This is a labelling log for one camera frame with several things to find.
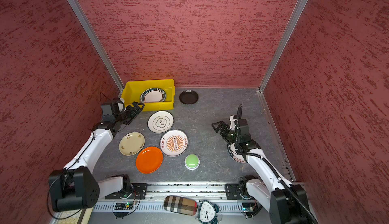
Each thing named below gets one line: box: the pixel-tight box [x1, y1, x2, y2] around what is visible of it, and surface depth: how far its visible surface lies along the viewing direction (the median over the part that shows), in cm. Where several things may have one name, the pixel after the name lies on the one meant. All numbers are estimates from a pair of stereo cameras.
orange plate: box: [135, 145, 164, 174], surface depth 85 cm
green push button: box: [184, 153, 201, 171], surface depth 85 cm
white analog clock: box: [195, 200, 220, 224], surface depth 67 cm
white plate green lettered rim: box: [226, 142, 247, 164], surface depth 87 cm
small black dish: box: [178, 90, 199, 105], surface depth 116 cm
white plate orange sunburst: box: [159, 128, 189, 158], surface depth 92 cm
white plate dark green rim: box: [139, 87, 167, 104], surface depth 116 cm
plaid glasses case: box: [163, 195, 199, 216], surface depth 69 cm
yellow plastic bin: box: [121, 79, 176, 112], surface depth 116 cm
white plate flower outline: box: [147, 110, 175, 134], surface depth 102 cm
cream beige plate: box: [118, 131, 146, 157], surface depth 92 cm
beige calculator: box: [57, 206, 94, 224], surface depth 67 cm
